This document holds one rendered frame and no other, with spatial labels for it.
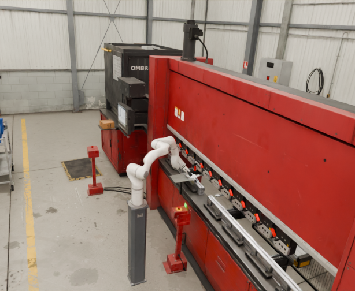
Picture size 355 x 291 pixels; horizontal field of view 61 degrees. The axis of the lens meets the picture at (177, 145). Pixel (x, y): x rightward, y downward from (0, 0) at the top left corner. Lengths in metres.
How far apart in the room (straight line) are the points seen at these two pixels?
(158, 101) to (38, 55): 6.05
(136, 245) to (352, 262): 2.16
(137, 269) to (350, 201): 2.35
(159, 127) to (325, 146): 2.69
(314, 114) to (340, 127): 0.20
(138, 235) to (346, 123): 2.23
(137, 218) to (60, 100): 7.25
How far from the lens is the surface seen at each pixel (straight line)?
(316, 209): 2.14
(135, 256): 3.43
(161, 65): 4.04
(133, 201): 3.07
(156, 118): 4.18
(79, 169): 6.11
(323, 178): 2.05
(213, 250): 3.25
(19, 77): 9.77
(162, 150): 3.05
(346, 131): 1.89
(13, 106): 9.95
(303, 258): 2.85
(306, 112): 2.07
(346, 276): 1.85
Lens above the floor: 2.70
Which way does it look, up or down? 22 degrees down
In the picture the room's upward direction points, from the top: 4 degrees clockwise
